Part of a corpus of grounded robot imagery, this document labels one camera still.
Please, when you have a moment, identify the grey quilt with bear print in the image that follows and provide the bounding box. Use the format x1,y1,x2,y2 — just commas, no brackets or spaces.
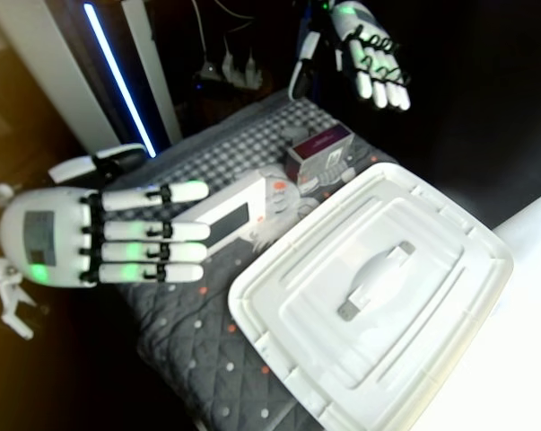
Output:
111,96,399,431

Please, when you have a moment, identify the white rectangular box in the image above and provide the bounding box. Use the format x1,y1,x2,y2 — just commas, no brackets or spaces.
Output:
174,169,299,253

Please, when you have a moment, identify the purple and white box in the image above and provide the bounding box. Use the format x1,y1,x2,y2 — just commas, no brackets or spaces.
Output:
282,125,356,186

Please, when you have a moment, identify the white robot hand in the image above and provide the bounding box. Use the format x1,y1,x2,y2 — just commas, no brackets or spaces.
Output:
288,1,412,111
0,143,211,289

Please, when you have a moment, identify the thin white cable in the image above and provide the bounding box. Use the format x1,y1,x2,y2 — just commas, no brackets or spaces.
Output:
189,0,256,73

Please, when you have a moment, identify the white plastic lid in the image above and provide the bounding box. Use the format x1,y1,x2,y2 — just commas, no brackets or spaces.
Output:
227,162,515,431

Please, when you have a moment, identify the white power strip with plugs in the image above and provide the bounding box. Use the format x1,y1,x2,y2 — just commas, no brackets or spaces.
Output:
192,38,265,90

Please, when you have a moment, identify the wide white frame post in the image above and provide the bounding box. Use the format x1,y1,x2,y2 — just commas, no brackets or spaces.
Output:
0,0,121,154

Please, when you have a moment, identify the narrow white frame post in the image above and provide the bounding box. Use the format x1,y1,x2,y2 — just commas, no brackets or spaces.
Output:
119,0,183,145

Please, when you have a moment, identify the glowing blue-white light strip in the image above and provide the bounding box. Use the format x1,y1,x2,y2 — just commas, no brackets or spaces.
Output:
83,3,158,159

